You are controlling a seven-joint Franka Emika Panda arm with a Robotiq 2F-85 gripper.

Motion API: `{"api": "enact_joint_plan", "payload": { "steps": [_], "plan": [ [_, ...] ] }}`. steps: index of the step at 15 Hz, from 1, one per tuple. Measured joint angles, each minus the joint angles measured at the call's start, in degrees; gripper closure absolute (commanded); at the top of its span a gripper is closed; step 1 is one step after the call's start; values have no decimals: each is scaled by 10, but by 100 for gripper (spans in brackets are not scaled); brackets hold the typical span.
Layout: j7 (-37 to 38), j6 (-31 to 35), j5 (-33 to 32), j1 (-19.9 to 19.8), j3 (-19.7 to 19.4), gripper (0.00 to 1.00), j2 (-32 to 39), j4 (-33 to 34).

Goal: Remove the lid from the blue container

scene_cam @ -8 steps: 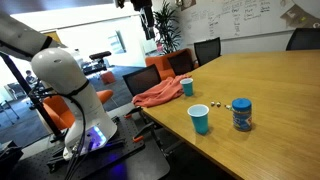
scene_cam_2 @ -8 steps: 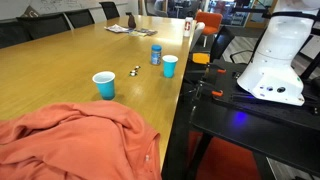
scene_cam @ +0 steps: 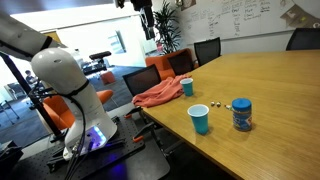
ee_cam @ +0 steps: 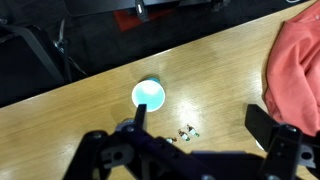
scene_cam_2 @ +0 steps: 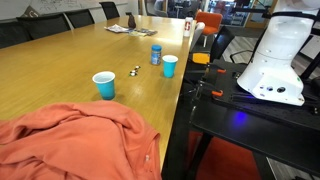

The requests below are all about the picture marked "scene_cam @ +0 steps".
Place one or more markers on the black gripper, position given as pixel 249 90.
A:
pixel 144 6

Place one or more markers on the peanut butter jar blue label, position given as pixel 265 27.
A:
pixel 242 120

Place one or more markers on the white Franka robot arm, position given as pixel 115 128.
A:
pixel 66 76

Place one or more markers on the green potted plant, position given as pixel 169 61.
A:
pixel 168 28

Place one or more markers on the orange sofa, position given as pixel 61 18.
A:
pixel 160 64

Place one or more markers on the black mesh office chair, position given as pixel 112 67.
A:
pixel 141 81
pixel 304 39
pixel 207 50

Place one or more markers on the black exercise bench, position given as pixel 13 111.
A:
pixel 96 61

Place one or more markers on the orange cloth towel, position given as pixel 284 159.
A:
pixel 159 93

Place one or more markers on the orange square ottoman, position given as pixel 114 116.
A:
pixel 108 78

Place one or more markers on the small blue plastic cup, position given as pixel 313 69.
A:
pixel 187 88

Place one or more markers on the large blue plastic cup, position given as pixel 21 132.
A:
pixel 199 120

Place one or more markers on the orange lounge chair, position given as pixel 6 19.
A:
pixel 60 113

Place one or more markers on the seated person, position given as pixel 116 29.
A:
pixel 31 79

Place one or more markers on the black tripod pole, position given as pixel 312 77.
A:
pixel 23 86

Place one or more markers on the photo print on whiteboard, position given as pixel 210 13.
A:
pixel 300 18

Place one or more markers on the black box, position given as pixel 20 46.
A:
pixel 9 160

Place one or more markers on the white wall whiteboard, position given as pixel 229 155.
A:
pixel 240 18

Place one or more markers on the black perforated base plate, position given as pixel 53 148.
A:
pixel 140 163

